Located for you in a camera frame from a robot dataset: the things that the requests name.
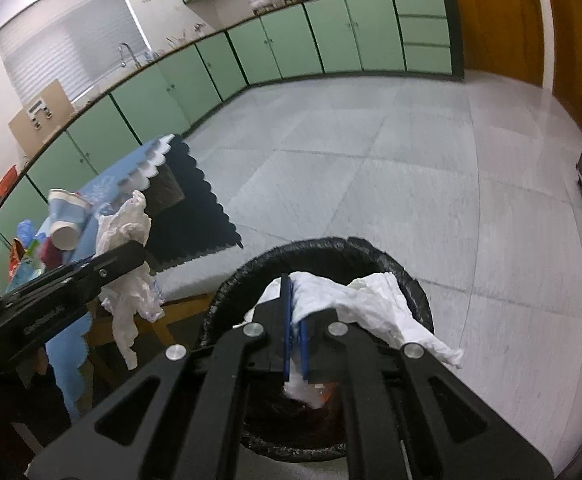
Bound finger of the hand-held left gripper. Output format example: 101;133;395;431
0;241;148;308

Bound green base cabinets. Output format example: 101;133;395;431
0;0;466;241

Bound blue paper cup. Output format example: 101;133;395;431
48;188;88;251

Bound white tissue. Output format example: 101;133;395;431
94;190;166;371
258;271;464;408

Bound white window blind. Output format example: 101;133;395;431
0;0;147;106

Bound black-lined trash bin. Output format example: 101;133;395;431
198;236;434;463

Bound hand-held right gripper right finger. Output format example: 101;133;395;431
298;307;554;480

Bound blue printed tablecloth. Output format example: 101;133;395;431
8;133;244;413

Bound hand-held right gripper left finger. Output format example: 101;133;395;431
28;274;294;480

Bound light blue wrapper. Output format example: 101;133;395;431
18;219;38;247

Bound dark red wrapper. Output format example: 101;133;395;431
40;242;63;269

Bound cardboard box on counter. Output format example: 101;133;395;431
8;78;74;158

